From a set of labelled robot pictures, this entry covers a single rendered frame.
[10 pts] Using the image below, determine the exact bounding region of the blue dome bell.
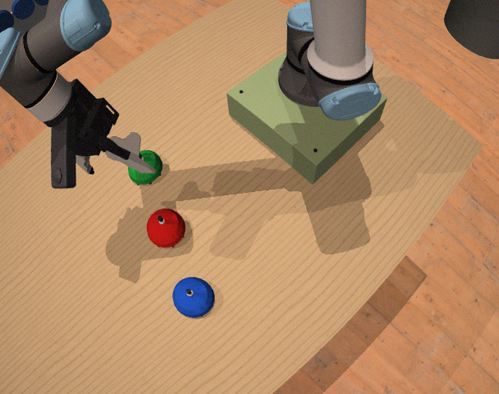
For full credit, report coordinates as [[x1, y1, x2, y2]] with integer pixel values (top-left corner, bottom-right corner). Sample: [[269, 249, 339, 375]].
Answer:
[[172, 277, 214, 318]]

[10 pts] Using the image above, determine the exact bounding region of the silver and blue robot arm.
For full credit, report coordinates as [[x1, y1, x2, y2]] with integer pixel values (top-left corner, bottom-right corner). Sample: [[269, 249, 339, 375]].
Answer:
[[0, 0, 382, 189]]

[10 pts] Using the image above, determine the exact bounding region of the green bell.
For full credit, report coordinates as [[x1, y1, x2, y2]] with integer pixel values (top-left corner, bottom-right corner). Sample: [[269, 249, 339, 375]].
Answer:
[[128, 150, 163, 185]]

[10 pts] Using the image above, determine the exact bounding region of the red dome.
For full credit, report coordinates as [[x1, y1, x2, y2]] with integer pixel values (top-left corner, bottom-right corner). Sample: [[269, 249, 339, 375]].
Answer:
[[147, 208, 185, 248]]

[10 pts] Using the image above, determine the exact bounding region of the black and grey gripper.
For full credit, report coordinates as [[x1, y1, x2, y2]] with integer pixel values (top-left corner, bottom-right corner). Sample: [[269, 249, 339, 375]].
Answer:
[[43, 79, 156, 175]]

